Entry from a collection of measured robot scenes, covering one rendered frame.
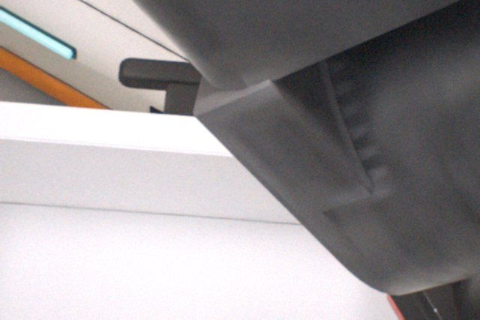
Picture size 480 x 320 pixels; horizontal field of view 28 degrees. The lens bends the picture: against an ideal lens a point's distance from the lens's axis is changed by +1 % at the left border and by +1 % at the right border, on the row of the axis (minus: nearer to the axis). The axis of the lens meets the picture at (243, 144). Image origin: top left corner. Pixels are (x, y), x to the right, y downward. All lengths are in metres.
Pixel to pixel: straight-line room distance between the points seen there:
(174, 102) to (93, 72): 0.77
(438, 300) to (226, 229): 0.25
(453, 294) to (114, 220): 0.27
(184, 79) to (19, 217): 0.12
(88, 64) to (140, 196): 0.73
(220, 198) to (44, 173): 0.09
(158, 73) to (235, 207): 0.08
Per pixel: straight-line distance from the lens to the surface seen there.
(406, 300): 0.29
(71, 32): 1.21
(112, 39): 1.19
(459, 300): 0.27
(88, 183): 0.48
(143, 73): 0.46
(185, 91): 0.45
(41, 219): 0.52
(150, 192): 0.48
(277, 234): 0.51
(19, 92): 1.48
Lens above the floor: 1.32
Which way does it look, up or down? 68 degrees down
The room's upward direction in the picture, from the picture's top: 7 degrees clockwise
